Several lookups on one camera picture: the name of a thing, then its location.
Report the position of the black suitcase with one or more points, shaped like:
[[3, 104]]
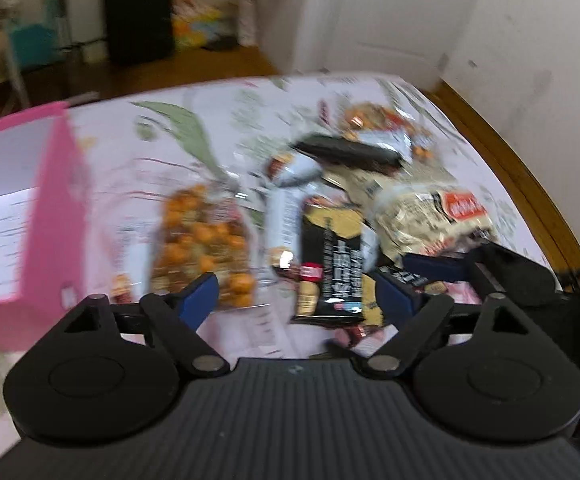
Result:
[[137, 31]]

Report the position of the beige noodle package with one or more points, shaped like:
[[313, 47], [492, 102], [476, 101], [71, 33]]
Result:
[[424, 213]]

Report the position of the white plastic bag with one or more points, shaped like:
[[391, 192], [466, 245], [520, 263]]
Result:
[[246, 24]]

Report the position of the floral bed sheet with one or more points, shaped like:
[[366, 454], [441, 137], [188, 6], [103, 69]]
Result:
[[283, 415]]

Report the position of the colourful gift bag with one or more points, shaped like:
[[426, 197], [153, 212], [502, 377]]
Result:
[[195, 24]]

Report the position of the black cracker pack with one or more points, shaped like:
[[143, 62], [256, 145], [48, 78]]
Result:
[[331, 269], [398, 301]]

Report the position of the pink cardboard box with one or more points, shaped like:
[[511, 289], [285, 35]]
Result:
[[44, 195]]

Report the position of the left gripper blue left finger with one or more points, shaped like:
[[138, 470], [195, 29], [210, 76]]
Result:
[[175, 318]]

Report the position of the white snack bar top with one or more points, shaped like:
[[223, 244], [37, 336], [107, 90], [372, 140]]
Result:
[[291, 169]]

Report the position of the white door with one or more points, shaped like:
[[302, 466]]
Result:
[[409, 38]]

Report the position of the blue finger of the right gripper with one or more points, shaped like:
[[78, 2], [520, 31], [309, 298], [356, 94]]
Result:
[[439, 268]]

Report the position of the white snack bar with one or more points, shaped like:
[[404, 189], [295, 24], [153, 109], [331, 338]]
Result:
[[369, 247], [127, 274], [291, 169], [282, 232], [397, 141]]

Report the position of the coated peanuts bag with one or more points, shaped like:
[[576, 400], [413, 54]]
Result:
[[372, 116], [202, 230]]

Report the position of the teal tote bag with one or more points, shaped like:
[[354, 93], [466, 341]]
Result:
[[36, 44]]

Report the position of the dark chocolate bar pack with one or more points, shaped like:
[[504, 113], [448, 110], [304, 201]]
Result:
[[343, 152]]

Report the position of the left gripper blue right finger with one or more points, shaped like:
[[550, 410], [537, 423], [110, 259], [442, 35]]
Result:
[[418, 320]]

